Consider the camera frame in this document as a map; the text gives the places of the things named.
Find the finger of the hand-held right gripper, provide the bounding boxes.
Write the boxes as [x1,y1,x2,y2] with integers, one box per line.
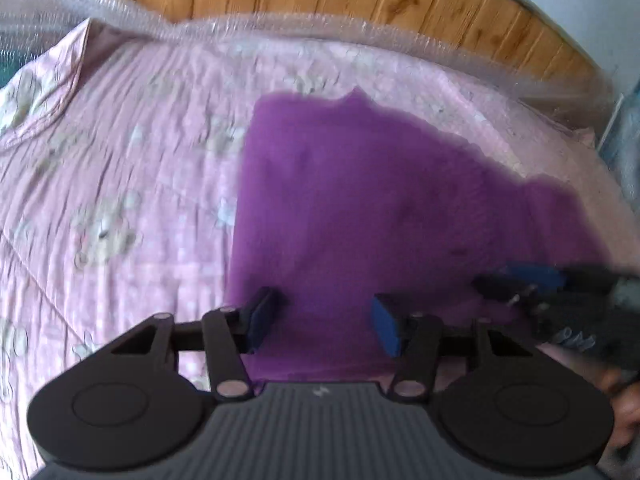
[471,273,543,312]
[505,261,568,292]

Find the pale blue cloth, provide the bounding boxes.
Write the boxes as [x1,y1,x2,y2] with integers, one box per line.
[597,91,640,203]

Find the person's right hand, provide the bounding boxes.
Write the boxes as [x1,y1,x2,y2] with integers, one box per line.
[597,366,640,453]

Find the pink printed blanket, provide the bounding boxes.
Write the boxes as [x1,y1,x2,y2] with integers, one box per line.
[0,17,636,480]

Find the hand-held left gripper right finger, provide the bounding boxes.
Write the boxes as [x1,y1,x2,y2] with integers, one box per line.
[371,292,538,403]

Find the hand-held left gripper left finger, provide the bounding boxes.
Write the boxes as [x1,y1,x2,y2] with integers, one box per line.
[107,286,280,403]

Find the clear plastic sheet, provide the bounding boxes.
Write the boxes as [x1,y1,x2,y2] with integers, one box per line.
[0,0,623,128]

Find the teal patterned cloth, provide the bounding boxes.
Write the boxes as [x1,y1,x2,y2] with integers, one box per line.
[0,35,32,88]

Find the purple knit sweater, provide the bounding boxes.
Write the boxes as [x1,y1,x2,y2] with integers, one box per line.
[227,87,616,386]

